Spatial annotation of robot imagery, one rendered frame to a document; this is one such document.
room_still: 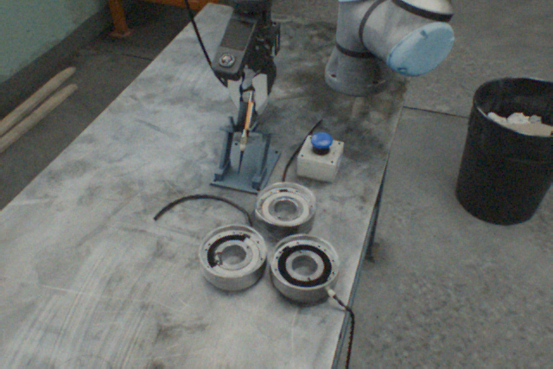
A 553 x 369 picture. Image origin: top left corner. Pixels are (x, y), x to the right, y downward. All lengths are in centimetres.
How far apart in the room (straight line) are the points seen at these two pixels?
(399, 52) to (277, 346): 57
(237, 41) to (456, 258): 135
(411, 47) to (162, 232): 55
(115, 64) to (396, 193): 159
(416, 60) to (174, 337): 65
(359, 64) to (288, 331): 63
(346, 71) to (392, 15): 20
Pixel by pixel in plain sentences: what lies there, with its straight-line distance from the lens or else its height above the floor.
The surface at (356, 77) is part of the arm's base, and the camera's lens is 125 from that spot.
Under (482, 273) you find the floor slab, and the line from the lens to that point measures 203.
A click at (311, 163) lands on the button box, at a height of 84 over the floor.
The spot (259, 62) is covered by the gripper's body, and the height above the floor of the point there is 102.
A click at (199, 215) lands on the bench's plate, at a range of 98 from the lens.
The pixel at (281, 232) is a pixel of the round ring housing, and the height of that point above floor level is 82.
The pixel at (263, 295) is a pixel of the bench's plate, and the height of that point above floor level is 80.
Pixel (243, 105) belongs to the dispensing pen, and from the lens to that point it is 98.
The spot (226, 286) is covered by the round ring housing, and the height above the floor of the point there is 82.
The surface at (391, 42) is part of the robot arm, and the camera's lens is 110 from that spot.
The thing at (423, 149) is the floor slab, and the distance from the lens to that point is 244.
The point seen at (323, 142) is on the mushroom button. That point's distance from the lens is 101.
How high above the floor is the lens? 150
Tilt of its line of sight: 41 degrees down
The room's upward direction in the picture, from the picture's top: straight up
